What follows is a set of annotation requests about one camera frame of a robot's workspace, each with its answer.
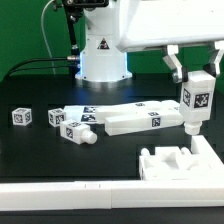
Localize flat white chair back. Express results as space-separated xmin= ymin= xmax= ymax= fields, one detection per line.
xmin=64 ymin=105 xmax=97 ymax=124

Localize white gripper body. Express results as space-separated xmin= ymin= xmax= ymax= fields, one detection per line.
xmin=115 ymin=0 xmax=224 ymax=52

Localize white obstacle fence wall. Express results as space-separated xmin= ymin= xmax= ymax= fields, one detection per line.
xmin=0 ymin=135 xmax=224 ymax=211

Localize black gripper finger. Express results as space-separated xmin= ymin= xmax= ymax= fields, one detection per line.
xmin=163 ymin=45 xmax=188 ymax=83
xmin=203 ymin=40 xmax=224 ymax=78

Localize grey cable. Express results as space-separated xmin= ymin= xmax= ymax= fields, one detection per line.
xmin=40 ymin=0 xmax=58 ymax=76

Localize black camera stand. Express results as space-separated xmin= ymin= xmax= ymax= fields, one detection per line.
xmin=53 ymin=0 xmax=109 ymax=76

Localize white chair seat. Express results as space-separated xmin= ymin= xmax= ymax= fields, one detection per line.
xmin=139 ymin=146 xmax=212 ymax=181

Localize rear long white bar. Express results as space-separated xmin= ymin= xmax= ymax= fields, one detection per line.
xmin=95 ymin=100 xmax=179 ymax=124

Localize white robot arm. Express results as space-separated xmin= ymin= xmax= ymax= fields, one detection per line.
xmin=79 ymin=0 xmax=224 ymax=84

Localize white chair nut cube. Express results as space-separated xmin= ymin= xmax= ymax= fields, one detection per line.
xmin=12 ymin=108 xmax=32 ymax=126

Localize black cables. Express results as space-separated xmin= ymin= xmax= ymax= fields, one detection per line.
xmin=1 ymin=55 xmax=81 ymax=83

